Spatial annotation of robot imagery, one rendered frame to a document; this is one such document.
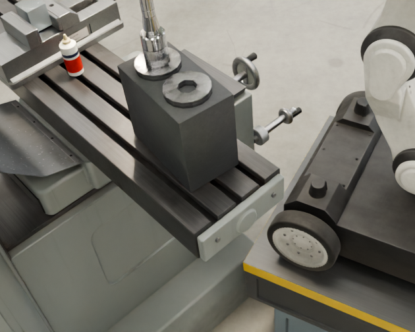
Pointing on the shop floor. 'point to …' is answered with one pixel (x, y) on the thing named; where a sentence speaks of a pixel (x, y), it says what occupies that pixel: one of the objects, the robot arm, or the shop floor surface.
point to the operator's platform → (331, 288)
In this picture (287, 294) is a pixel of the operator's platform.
